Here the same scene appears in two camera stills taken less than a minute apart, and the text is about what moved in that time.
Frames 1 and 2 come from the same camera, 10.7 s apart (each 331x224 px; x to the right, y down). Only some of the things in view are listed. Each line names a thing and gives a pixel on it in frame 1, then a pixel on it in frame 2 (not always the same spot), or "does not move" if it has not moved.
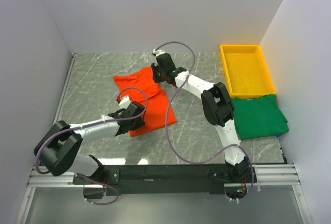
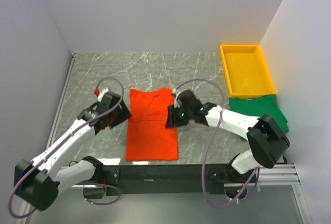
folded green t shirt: (259, 117) does not move
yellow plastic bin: (246, 71) does not move
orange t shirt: (141, 87) → (148, 138)
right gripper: (154, 69) → (173, 120)
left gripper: (140, 122) → (124, 115)
